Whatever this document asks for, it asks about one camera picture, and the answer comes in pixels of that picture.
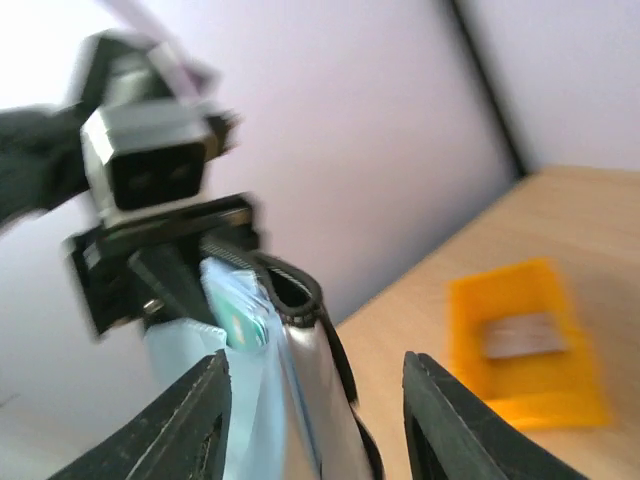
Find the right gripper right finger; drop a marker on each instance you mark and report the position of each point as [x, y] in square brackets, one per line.
[452, 434]

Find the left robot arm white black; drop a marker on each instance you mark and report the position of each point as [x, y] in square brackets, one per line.
[41, 163]

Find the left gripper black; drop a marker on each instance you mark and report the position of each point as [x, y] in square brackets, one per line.
[149, 270]

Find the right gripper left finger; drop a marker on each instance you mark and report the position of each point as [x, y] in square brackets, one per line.
[180, 435]

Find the small yellow bin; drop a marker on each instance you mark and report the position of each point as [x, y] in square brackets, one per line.
[546, 391]

